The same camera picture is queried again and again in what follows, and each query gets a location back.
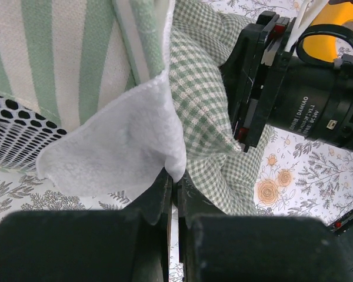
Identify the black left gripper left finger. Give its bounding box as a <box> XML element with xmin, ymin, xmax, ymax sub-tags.
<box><xmin>0</xmin><ymin>170</ymin><xmax>172</xmax><ymax>281</ymax></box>

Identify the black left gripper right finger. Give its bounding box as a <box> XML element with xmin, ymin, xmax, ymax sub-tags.
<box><xmin>178</xmin><ymin>174</ymin><xmax>351</xmax><ymax>281</ymax></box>

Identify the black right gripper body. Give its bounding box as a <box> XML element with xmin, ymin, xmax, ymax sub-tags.
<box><xmin>220</xmin><ymin>11</ymin><xmax>353</xmax><ymax>152</ymax></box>

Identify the green checkered pet cushion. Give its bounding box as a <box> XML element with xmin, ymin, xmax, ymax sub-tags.
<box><xmin>169</xmin><ymin>1</ymin><xmax>272</xmax><ymax>216</ymax></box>

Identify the green striped pet tent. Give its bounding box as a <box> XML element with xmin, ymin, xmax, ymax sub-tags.
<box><xmin>0</xmin><ymin>1</ymin><xmax>186</xmax><ymax>198</ymax></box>

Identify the yellow double pet bowl holder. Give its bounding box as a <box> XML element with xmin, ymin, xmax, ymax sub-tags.
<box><xmin>303</xmin><ymin>1</ymin><xmax>353</xmax><ymax>63</ymax></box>

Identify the floral table mat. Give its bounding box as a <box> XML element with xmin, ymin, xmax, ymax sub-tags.
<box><xmin>0</xmin><ymin>1</ymin><xmax>353</xmax><ymax>281</ymax></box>

